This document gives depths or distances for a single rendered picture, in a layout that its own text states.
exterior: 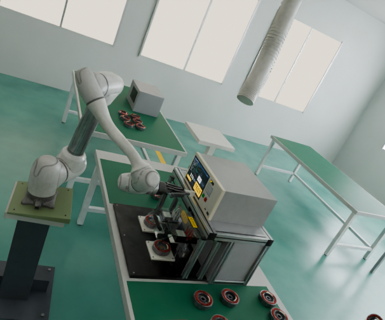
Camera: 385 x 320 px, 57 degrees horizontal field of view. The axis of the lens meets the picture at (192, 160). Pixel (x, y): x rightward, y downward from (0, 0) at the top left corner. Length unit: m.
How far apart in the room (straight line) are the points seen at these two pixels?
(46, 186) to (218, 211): 0.98
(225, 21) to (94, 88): 5.20
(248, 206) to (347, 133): 7.69
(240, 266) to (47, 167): 1.25
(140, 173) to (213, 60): 5.42
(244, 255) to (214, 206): 0.38
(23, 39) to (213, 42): 3.19
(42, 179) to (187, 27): 4.96
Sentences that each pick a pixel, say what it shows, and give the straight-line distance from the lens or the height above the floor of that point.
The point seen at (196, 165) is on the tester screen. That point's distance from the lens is 2.22.
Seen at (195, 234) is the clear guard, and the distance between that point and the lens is 1.95.
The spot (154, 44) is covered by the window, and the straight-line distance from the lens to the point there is 6.57.
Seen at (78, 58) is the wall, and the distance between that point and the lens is 6.46.
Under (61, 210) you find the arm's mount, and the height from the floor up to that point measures 0.78.
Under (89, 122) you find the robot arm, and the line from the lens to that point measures 2.14.
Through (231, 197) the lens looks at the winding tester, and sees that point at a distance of 1.98.
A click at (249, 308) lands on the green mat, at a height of 0.75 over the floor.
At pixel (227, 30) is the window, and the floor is 1.93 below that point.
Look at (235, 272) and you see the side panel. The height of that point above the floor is 0.84.
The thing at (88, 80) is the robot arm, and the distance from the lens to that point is 1.91.
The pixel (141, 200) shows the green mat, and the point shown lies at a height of 0.75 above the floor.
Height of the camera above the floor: 2.10
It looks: 22 degrees down
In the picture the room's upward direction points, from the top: 24 degrees clockwise
